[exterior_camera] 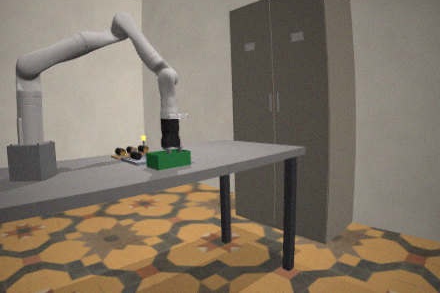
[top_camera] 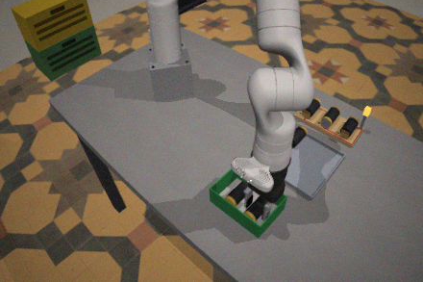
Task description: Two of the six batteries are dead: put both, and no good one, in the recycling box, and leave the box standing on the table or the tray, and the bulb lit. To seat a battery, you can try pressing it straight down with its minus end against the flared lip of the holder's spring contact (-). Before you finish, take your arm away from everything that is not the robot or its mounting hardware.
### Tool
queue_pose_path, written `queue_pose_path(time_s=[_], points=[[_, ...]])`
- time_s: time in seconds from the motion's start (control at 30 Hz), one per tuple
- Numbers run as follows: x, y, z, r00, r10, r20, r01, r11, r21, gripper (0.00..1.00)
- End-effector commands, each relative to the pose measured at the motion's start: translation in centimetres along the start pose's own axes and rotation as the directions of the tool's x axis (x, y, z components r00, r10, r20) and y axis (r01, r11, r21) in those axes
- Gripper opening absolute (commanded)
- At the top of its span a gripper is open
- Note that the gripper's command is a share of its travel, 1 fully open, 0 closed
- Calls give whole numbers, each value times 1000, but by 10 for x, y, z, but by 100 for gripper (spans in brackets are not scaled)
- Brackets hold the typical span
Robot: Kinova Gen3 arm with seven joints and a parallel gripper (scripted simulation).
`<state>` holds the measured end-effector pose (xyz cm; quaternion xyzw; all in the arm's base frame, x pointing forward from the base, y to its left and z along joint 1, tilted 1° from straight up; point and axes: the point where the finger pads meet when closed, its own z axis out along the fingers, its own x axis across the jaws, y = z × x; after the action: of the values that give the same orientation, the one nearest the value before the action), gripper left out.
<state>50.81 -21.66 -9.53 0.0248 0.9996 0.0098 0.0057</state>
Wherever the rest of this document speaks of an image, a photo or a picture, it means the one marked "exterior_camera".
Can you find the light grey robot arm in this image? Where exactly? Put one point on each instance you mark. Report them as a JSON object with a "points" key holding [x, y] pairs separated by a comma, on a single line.
{"points": [[30, 65]]}

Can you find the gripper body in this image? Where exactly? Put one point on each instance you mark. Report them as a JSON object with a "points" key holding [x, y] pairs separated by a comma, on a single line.
{"points": [[170, 126]]}

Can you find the wooden battery holder board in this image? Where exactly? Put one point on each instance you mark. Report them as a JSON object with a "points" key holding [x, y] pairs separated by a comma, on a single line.
{"points": [[133, 149]]}

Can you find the green open-top box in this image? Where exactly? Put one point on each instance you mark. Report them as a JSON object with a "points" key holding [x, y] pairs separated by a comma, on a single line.
{"points": [[161, 161]]}

